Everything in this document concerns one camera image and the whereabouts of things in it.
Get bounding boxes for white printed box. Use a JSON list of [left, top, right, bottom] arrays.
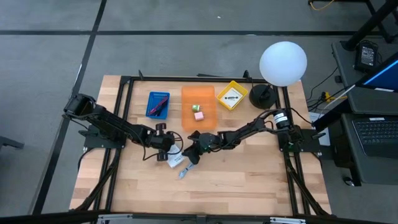
[[166, 144, 186, 169], [223, 87, 244, 108]]

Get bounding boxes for black round lamp base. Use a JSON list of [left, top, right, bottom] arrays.
[[248, 83, 277, 110]]

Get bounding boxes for black power adapter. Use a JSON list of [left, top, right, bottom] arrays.
[[354, 40, 380, 73]]

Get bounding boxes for light blue cable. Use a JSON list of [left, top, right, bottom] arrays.
[[178, 162, 196, 180]]

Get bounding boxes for black rail with silver brackets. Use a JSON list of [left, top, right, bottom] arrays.
[[0, 210, 398, 224]]

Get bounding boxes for black laptop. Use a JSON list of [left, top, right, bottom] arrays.
[[350, 115, 398, 159]]

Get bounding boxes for black floor power cables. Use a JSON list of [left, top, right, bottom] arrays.
[[306, 65, 340, 111]]

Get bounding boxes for black stand legs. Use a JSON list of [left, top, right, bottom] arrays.
[[340, 0, 398, 52]]

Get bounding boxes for computer monitor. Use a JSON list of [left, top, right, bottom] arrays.
[[356, 52, 398, 93]]

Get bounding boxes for blue plastic bin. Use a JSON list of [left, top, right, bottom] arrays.
[[146, 91, 171, 120]]

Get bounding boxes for dark grey side desk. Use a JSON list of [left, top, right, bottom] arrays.
[[331, 40, 398, 187]]

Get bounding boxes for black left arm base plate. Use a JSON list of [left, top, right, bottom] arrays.
[[83, 124, 128, 149]]

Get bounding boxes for yellow plastic bin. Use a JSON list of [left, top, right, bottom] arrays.
[[216, 80, 249, 111]]

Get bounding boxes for red cable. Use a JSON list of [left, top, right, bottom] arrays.
[[148, 95, 169, 116]]

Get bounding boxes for orange translucent plastic bin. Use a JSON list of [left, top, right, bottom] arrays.
[[181, 85, 219, 132]]

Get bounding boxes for yellow floor cable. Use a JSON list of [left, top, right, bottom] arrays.
[[308, 0, 336, 11]]

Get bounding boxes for white paper sheet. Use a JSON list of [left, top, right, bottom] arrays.
[[308, 111, 331, 147]]

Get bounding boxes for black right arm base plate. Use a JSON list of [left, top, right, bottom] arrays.
[[277, 127, 323, 154]]

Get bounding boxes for black aluminium table frame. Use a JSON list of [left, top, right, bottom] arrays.
[[70, 70, 333, 218]]

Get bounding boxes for black furniture foot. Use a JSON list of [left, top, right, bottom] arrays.
[[0, 136, 25, 149]]

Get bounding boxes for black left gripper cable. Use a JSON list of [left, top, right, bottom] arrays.
[[141, 130, 185, 162]]

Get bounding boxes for yellow cable connector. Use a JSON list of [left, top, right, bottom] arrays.
[[322, 91, 348, 102]]

